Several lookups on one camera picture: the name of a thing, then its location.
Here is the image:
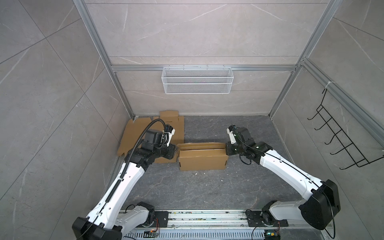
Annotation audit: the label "white wire mesh basket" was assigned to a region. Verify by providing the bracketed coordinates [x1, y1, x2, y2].
[162, 67, 234, 95]

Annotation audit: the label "brown cardboard box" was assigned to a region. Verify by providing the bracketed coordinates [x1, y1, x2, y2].
[117, 111, 185, 157]
[178, 143, 229, 171]

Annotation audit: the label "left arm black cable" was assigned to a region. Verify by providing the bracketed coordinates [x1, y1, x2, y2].
[76, 118, 168, 240]

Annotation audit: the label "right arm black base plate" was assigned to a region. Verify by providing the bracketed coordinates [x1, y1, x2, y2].
[245, 210, 289, 227]

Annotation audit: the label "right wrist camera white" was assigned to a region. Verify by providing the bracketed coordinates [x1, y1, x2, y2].
[227, 125, 237, 145]

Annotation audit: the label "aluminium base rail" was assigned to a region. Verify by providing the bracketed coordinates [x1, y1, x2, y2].
[123, 209, 330, 240]

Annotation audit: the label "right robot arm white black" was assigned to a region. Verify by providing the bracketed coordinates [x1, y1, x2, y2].
[226, 125, 341, 230]

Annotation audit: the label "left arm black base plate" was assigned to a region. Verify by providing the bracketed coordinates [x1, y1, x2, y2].
[142, 211, 169, 228]

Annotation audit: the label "aluminium frame profiles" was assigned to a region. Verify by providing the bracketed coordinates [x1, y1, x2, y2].
[74, 1, 384, 145]

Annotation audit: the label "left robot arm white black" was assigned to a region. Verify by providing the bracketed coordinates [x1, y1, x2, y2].
[72, 125, 177, 240]

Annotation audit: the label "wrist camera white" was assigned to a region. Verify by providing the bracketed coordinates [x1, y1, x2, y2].
[164, 124, 175, 147]
[227, 125, 237, 145]

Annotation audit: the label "black wire hook rack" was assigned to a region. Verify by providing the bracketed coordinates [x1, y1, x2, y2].
[307, 89, 384, 170]

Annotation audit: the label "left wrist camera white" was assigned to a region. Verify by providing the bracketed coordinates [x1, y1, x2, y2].
[164, 124, 175, 147]

